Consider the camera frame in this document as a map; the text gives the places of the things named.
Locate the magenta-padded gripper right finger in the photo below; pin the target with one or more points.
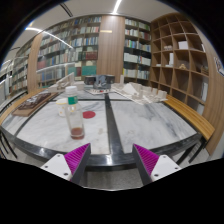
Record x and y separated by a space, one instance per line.
165 166

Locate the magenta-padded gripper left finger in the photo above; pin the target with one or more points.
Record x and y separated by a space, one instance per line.
56 165

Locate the clear plastic bottle green label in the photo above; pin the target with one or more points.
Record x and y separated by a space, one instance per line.
74 116

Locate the flat round red coaster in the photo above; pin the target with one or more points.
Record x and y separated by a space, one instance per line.
90 115

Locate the white block architectural model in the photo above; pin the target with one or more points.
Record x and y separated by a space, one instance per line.
140 91

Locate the white ramp architectural model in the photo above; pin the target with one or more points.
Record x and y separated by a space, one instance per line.
65 83

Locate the dark grey architectural model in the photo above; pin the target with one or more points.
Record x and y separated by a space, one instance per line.
100 81

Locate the dark bookshelf with books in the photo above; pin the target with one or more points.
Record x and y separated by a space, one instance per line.
21 71
71 50
136 50

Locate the wooden cubby shelf unit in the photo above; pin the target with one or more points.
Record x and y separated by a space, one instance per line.
180 60

